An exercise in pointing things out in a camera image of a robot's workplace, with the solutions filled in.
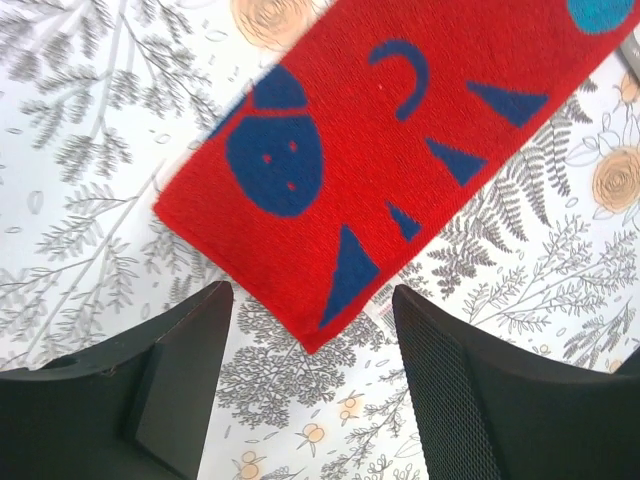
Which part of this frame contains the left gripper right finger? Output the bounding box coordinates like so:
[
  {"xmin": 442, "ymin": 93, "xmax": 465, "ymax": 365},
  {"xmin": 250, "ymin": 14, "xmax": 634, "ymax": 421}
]
[{"xmin": 392, "ymin": 286, "xmax": 639, "ymax": 479}]

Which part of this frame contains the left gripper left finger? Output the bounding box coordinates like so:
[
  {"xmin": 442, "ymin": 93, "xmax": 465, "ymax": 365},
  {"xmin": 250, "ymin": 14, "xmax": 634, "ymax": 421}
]
[{"xmin": 1, "ymin": 281, "xmax": 234, "ymax": 479}]

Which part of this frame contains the red blue towel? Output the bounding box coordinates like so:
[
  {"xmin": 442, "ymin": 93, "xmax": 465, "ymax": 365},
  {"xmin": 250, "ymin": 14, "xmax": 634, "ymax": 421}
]
[{"xmin": 154, "ymin": 0, "xmax": 639, "ymax": 352}]

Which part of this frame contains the floral table mat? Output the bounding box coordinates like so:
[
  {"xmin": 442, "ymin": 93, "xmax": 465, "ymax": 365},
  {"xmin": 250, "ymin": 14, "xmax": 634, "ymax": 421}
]
[{"xmin": 1, "ymin": 1, "xmax": 639, "ymax": 479}]

